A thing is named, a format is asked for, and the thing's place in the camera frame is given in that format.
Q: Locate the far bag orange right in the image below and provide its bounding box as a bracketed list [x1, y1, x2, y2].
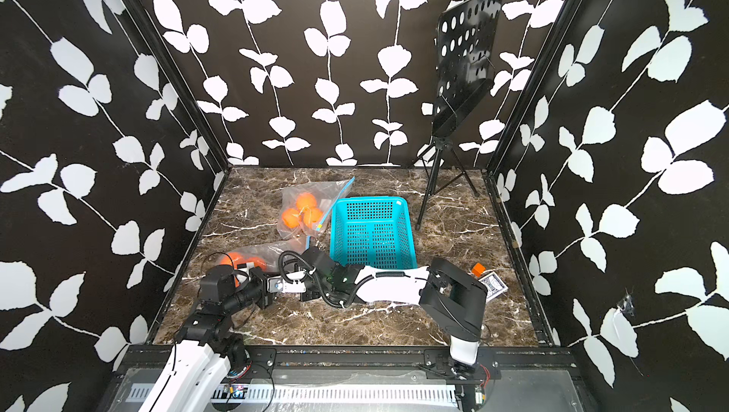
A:
[302, 207, 324, 229]

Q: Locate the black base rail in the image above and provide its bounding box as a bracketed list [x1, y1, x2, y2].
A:
[113, 344, 576, 382]

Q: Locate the far bag orange top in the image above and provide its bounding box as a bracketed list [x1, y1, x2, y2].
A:
[295, 192, 318, 212]

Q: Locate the teal plastic basket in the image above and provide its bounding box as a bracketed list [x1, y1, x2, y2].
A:
[330, 197, 417, 270]

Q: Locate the black music stand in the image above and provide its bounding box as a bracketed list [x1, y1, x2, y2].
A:
[412, 0, 503, 230]

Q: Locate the far bag orange bottom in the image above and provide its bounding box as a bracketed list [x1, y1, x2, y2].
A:
[281, 208, 301, 229]

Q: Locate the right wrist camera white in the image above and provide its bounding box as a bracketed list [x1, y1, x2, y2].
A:
[281, 272, 307, 294]

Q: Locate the orange in bag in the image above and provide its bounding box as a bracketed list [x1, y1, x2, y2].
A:
[245, 256, 268, 272]
[218, 252, 247, 288]

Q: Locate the small orange block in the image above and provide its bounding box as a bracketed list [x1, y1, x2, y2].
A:
[471, 263, 486, 278]

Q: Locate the clear zip-top bag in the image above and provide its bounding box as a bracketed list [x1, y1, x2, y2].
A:
[231, 237, 308, 273]
[277, 178, 355, 239]

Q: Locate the playing card box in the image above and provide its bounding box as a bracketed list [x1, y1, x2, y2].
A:
[478, 272, 508, 303]

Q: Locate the white slotted cable duct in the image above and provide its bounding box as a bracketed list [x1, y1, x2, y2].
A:
[121, 382, 459, 407]

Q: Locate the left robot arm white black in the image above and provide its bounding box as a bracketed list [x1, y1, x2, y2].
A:
[140, 264, 282, 411]

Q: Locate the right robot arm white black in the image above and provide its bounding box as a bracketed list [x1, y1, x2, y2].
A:
[278, 247, 488, 366]

